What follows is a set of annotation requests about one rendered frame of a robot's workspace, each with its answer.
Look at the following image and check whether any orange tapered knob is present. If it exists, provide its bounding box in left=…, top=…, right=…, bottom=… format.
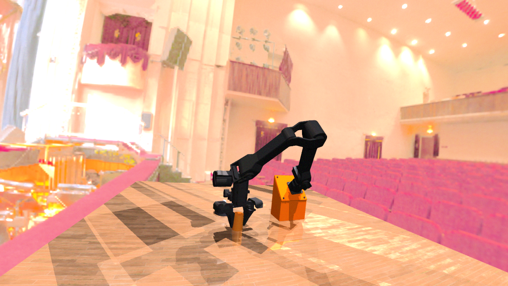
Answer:
left=232, top=212, right=244, bottom=231

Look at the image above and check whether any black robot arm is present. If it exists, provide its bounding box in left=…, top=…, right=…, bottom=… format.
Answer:
left=212, top=120, right=327, bottom=195

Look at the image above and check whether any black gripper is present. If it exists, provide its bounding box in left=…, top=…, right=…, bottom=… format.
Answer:
left=213, top=187, right=263, bottom=228

